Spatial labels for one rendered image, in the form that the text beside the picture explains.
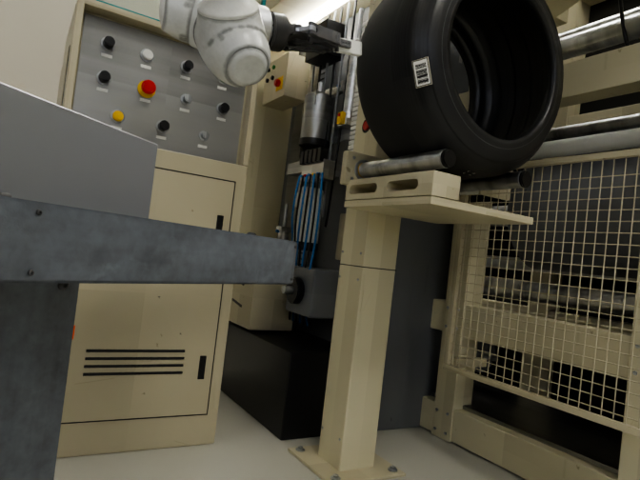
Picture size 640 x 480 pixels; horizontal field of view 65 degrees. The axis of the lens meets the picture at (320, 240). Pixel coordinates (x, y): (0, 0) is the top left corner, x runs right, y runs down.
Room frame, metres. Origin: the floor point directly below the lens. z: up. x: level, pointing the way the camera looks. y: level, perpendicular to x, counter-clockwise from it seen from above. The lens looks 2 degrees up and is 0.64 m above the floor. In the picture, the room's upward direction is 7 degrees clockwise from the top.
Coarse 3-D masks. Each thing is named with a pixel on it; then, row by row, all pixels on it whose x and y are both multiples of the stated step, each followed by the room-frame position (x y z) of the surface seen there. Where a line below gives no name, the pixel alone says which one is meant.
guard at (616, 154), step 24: (504, 192) 1.61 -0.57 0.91; (600, 192) 1.34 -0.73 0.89; (576, 216) 1.39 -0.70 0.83; (456, 240) 1.75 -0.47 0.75; (504, 240) 1.59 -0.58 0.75; (456, 264) 1.74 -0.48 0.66; (456, 288) 1.74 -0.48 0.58; (504, 288) 1.57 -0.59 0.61; (480, 312) 1.64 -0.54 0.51; (528, 312) 1.49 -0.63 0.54; (576, 312) 1.36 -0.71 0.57; (600, 312) 1.31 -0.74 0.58; (600, 336) 1.31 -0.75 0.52; (480, 360) 1.63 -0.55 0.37; (552, 360) 1.41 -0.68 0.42; (600, 360) 1.30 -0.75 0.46; (504, 384) 1.53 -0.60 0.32; (600, 384) 1.30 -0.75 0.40; (576, 408) 1.34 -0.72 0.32
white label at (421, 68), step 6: (420, 60) 1.12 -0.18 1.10; (426, 60) 1.11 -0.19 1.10; (414, 66) 1.13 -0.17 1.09; (420, 66) 1.12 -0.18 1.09; (426, 66) 1.11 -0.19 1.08; (414, 72) 1.13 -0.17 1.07; (420, 72) 1.12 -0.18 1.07; (426, 72) 1.12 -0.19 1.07; (414, 78) 1.14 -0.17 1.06; (420, 78) 1.13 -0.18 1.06; (426, 78) 1.12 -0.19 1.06; (420, 84) 1.13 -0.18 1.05; (426, 84) 1.12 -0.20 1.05
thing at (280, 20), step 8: (272, 16) 1.00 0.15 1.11; (280, 16) 1.01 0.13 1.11; (280, 24) 1.00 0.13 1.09; (288, 24) 1.01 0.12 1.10; (296, 24) 1.02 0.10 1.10; (272, 32) 1.01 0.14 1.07; (280, 32) 1.01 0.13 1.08; (288, 32) 1.02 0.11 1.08; (296, 32) 1.02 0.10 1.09; (304, 32) 1.04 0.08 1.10; (272, 40) 1.01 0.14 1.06; (280, 40) 1.02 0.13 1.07; (288, 40) 1.06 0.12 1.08; (272, 48) 1.03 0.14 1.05; (280, 48) 1.04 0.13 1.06
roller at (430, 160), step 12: (408, 156) 1.27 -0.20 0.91; (420, 156) 1.23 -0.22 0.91; (432, 156) 1.19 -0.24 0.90; (444, 156) 1.16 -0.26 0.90; (360, 168) 1.44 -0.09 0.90; (372, 168) 1.39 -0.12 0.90; (384, 168) 1.35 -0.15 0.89; (396, 168) 1.31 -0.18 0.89; (408, 168) 1.27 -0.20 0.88; (420, 168) 1.24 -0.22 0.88; (432, 168) 1.21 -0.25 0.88; (444, 168) 1.18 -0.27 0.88
